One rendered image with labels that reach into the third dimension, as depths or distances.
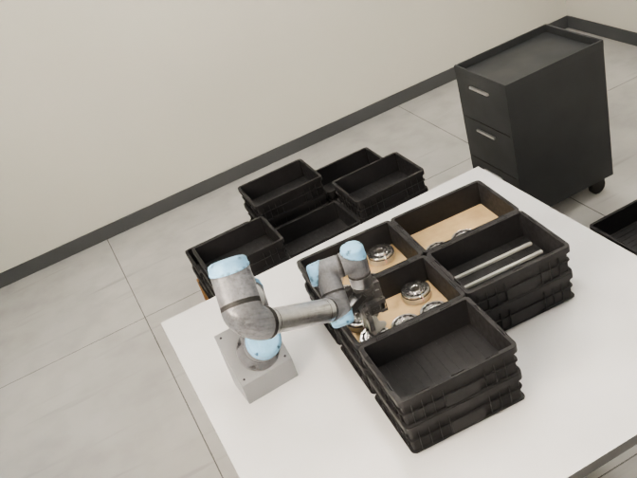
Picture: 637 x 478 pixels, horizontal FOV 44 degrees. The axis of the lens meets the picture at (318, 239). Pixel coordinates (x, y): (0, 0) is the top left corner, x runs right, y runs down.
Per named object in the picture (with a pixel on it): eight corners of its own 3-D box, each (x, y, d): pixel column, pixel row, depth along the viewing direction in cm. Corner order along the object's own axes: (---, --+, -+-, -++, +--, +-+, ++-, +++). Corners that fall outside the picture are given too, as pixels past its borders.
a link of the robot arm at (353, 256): (334, 244, 252) (359, 235, 252) (342, 271, 257) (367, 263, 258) (339, 257, 245) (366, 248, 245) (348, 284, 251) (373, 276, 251)
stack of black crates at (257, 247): (238, 345, 396) (209, 274, 372) (220, 317, 420) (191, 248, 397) (309, 309, 405) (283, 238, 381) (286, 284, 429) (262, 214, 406)
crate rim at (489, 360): (399, 411, 227) (398, 404, 225) (358, 353, 252) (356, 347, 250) (519, 351, 233) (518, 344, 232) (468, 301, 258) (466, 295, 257)
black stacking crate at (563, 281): (478, 347, 269) (472, 321, 263) (436, 303, 294) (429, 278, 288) (577, 298, 276) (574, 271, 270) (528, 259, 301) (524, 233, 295)
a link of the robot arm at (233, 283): (241, 332, 267) (217, 312, 214) (227, 290, 271) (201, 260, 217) (275, 321, 268) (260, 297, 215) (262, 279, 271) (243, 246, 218)
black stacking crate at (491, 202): (430, 280, 289) (425, 254, 283) (395, 244, 313) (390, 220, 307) (524, 235, 295) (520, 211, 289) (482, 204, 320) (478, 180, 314)
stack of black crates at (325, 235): (309, 309, 405) (290, 255, 388) (286, 283, 430) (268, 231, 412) (375, 274, 415) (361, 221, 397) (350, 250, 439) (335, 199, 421)
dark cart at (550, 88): (524, 238, 431) (501, 87, 383) (477, 208, 468) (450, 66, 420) (614, 191, 445) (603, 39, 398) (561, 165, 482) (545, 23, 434)
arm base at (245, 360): (250, 379, 273) (253, 376, 263) (227, 342, 275) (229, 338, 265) (287, 356, 277) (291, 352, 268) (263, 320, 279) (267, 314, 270)
